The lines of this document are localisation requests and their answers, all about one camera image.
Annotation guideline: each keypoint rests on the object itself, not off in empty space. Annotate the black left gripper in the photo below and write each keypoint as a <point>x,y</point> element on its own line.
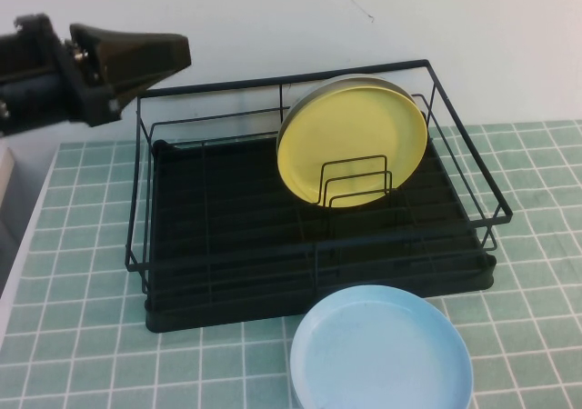
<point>41,86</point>

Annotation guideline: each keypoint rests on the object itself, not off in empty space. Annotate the yellow round plate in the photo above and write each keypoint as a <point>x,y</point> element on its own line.
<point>345,127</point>

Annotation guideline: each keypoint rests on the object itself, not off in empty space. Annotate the pale grey round plate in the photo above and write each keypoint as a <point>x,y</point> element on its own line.
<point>354,81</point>

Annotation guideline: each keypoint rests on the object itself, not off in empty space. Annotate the light blue round plate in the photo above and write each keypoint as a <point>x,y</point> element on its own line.
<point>382,350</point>

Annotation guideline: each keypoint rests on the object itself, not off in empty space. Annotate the black plastic drip tray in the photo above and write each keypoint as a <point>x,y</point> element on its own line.
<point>227,311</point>

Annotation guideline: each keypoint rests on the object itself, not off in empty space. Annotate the green checked tablecloth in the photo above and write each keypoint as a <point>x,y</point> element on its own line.
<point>523,318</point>

